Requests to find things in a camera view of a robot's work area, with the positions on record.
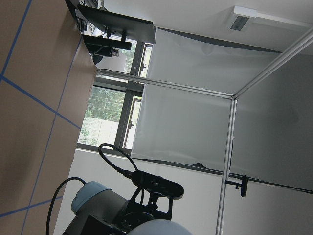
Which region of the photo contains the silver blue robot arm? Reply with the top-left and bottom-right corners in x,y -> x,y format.
63,181 -> 190,235

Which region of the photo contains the white roller blind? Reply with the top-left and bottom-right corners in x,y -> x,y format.
132,28 -> 278,170

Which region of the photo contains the black monitor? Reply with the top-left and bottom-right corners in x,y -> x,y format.
77,5 -> 156,44

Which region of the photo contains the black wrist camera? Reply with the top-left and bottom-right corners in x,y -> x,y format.
131,170 -> 184,200

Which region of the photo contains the aluminium frame post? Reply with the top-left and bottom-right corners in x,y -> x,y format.
96,30 -> 313,235

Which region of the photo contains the black clamp on frame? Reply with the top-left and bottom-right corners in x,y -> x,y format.
225,175 -> 248,197

